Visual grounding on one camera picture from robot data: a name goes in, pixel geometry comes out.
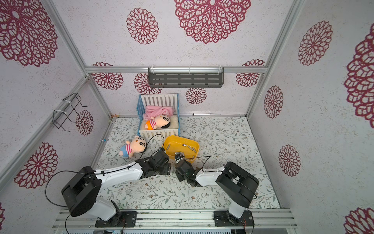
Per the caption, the plush doll in crib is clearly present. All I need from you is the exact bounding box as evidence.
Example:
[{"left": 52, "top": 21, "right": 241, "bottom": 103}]
[{"left": 144, "top": 115, "right": 170, "bottom": 130}]

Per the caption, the black wire wall rack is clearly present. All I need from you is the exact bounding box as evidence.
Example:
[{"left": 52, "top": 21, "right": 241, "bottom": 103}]
[{"left": 52, "top": 92, "right": 88, "bottom": 132}]

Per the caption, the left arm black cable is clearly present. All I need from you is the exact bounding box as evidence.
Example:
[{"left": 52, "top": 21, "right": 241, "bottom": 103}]
[{"left": 44, "top": 134, "right": 166, "bottom": 234}]

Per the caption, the metal base rail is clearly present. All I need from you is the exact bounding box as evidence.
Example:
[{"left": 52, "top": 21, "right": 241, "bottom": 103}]
[{"left": 50, "top": 209, "right": 299, "bottom": 234}]

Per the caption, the pink blanket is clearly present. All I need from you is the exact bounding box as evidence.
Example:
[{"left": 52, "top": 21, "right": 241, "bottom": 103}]
[{"left": 143, "top": 105, "right": 174, "bottom": 121}]

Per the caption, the grey wall shelf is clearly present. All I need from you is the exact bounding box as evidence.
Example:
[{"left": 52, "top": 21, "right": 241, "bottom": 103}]
[{"left": 148, "top": 67, "right": 225, "bottom": 88}]

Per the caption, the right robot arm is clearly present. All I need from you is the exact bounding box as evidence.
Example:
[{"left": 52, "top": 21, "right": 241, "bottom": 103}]
[{"left": 176, "top": 159, "right": 259, "bottom": 228}]

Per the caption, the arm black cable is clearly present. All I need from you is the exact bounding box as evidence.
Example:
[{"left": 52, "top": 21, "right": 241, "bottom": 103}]
[
  {"left": 44, "top": 134, "right": 166, "bottom": 234},
  {"left": 182, "top": 155, "right": 255, "bottom": 234}
]

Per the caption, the white and blue toy crib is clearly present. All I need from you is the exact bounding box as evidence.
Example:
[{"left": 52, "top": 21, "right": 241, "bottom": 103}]
[{"left": 137, "top": 94, "right": 180, "bottom": 139}]

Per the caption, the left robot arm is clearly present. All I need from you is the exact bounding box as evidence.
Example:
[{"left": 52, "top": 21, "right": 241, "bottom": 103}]
[{"left": 61, "top": 148, "right": 171, "bottom": 227}]

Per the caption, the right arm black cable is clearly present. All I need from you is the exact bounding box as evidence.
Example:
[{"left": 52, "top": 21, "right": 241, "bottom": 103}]
[{"left": 182, "top": 155, "right": 255, "bottom": 234}]

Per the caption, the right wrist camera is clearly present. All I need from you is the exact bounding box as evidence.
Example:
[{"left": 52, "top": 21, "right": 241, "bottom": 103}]
[{"left": 174, "top": 152, "right": 185, "bottom": 163}]

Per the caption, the plush doll on table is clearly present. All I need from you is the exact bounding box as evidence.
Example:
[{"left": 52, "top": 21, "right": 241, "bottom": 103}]
[{"left": 119, "top": 136, "right": 147, "bottom": 158}]

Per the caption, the yellow plastic storage box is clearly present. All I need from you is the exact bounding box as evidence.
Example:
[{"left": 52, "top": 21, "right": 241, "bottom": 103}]
[{"left": 165, "top": 136, "right": 200, "bottom": 163}]

